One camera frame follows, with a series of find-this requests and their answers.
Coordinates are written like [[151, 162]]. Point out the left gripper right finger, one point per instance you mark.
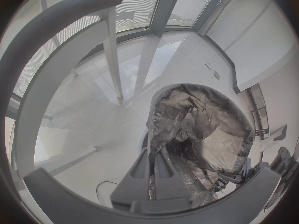
[[168, 183]]

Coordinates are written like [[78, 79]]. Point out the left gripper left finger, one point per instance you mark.
[[130, 183]]

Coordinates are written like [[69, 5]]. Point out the black plastic bag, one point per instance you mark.
[[210, 129]]

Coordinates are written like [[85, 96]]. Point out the white and grey chair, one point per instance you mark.
[[35, 83]]

